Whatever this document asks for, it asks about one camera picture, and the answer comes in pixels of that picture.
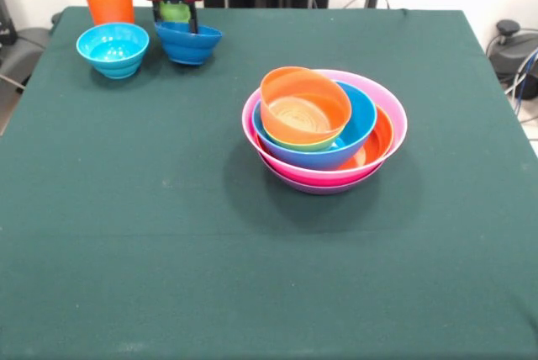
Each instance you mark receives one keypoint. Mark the dark green tablecloth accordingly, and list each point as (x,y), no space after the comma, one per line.
(84,292)

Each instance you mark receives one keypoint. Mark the dark blue small bowl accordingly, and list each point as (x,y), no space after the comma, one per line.
(189,46)

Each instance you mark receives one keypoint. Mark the blue medium bowl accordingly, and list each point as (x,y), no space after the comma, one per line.
(361,112)

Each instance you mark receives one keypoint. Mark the orange small bowl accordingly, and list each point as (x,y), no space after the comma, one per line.
(294,86)

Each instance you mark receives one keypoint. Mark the orange plastic cup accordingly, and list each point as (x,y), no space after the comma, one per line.
(110,6)

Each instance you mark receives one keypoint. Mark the light blue small bowl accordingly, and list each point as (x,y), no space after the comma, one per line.
(112,46)

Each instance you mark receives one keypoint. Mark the black floor stand base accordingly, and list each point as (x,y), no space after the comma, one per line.
(513,53)
(21,53)

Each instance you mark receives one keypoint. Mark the orange medium bowl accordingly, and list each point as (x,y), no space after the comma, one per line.
(376,149)

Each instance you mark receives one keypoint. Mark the pink large bowl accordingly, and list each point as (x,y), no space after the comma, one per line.
(313,176)

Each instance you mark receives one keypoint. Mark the green small bowl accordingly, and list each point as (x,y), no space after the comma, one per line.
(311,147)

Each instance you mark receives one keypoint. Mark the green plastic cup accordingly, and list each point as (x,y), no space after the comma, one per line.
(174,13)

